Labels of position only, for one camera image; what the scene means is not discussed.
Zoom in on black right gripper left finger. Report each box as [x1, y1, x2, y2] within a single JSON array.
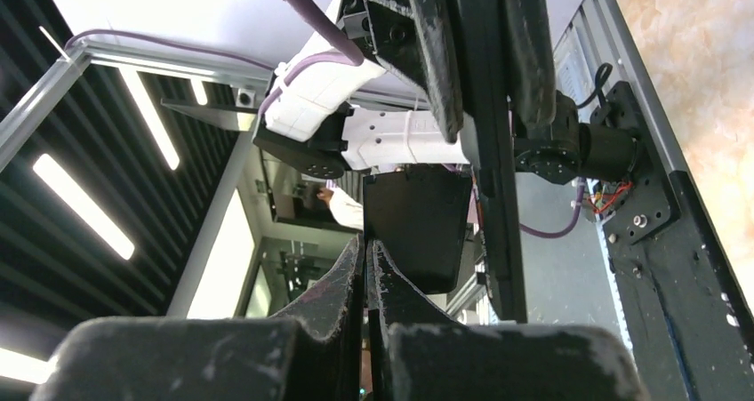
[[32, 237, 365, 400]]

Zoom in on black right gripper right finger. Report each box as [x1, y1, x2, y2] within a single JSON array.
[[365, 241, 648, 400]]

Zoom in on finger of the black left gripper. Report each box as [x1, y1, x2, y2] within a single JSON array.
[[503, 0, 556, 129], [364, 0, 463, 143]]

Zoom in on black remote control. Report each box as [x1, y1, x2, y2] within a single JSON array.
[[449, 0, 527, 323]]

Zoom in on black battery cover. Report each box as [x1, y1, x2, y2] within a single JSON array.
[[363, 164, 472, 294]]

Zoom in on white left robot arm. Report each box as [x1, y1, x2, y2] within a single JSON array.
[[257, 0, 638, 197]]

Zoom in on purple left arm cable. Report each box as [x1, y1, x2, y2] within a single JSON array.
[[64, 0, 366, 116]]

